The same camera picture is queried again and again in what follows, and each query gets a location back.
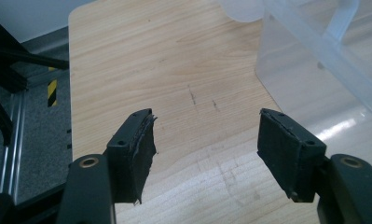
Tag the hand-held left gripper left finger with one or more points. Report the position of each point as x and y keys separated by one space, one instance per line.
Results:
x=130 y=155

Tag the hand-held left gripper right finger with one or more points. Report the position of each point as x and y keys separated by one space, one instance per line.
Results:
x=286 y=155

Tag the clear plastic storage box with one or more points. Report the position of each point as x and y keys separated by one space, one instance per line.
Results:
x=314 y=62

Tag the black metal stand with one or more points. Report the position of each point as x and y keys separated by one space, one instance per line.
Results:
x=6 y=68

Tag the aluminium floor rail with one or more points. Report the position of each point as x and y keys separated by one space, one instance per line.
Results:
x=16 y=143

